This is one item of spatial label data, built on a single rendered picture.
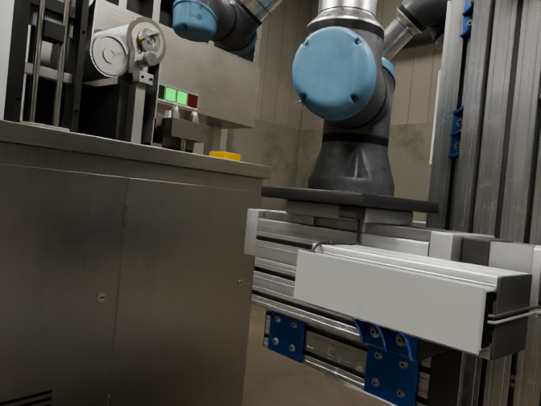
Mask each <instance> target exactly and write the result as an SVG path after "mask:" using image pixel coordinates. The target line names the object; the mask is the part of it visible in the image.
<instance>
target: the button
mask: <svg viewBox="0 0 541 406"><path fill-rule="evenodd" d="M209 156H212V157H217V158H222V159H229V160H237V161H240V158H241V155H239V154H234V153H230V152H226V151H210V152H209Z"/></svg>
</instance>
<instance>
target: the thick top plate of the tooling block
mask: <svg viewBox="0 0 541 406"><path fill-rule="evenodd" d="M208 132H209V126H206V125H202V124H199V123H195V122H189V121H185V120H182V119H178V118H163V123H162V130H154V134H153V136H164V137H168V138H173V139H186V141H189V142H193V143H207V141H208Z"/></svg>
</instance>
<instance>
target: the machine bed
mask: <svg viewBox="0 0 541 406"><path fill-rule="evenodd" d="M0 141H2V142H8V143H18V144H24V145H30V146H36V147H46V148H52V149H58V150H64V151H74V152H80V153H86V154H92V155H103V156H108V157H114V158H120V159H126V160H137V161H142V162H148V163H154V164H165V165H171V166H176V167H182V168H192V169H198V170H204V171H210V172H220V173H226V174H232V175H238V176H248V177H254V178H260V179H270V178H271V167H267V166H262V165H257V164H249V163H244V162H239V161H235V160H230V159H222V158H217V157H212V156H206V155H198V154H193V153H189V152H184V151H175V150H171V149H166V148H161V147H152V146H147V145H143V144H138V143H129V142H125V141H120V140H115V139H107V138H102V137H97V136H92V135H83V134H79V133H74V132H69V131H65V130H56V129H52V128H47V127H41V126H33V125H28V124H23V123H19V122H10V121H6V120H1V119H0Z"/></svg>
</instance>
